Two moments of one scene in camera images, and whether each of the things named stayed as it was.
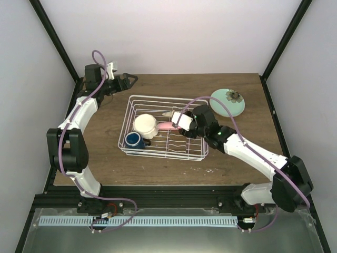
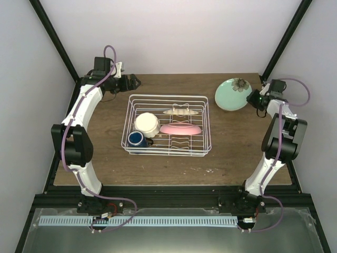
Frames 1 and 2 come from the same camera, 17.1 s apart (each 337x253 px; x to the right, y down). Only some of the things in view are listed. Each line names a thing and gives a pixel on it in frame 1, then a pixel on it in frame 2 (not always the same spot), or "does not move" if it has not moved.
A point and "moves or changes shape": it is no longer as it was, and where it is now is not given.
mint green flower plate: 233,99 moves or changes shape
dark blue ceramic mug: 135,139 moves or changes shape
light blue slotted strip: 138,221 does not move
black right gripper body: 201,132 → 255,101
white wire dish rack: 147,130 does not move
